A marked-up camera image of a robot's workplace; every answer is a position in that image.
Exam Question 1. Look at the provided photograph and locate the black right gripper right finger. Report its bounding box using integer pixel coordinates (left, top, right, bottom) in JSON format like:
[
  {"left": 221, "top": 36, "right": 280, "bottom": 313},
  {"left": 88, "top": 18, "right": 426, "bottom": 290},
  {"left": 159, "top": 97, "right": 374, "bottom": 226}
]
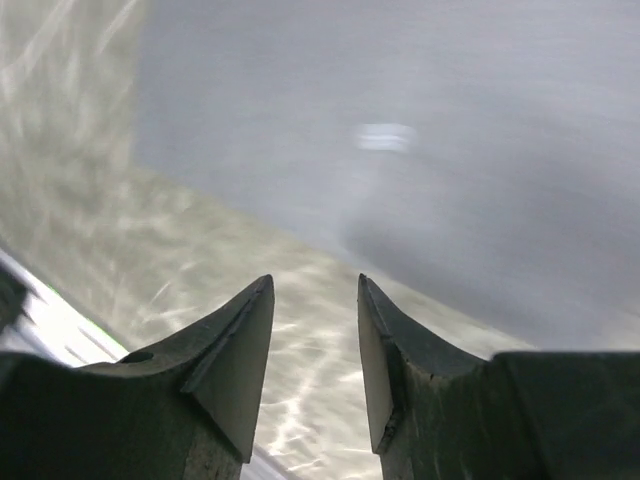
[{"left": 357, "top": 276, "right": 639, "bottom": 479}]

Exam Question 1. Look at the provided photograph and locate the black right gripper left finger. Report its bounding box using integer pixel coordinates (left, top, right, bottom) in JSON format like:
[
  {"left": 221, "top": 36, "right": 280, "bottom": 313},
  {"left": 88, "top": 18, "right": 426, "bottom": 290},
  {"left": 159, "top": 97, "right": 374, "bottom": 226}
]
[{"left": 0, "top": 273, "right": 276, "bottom": 480}]

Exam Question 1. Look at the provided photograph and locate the grey long sleeve shirt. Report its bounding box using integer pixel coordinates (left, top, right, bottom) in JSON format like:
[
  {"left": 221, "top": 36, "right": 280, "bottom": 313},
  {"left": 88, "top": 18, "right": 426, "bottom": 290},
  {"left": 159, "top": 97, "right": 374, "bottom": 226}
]
[{"left": 136, "top": 1, "right": 639, "bottom": 349}]

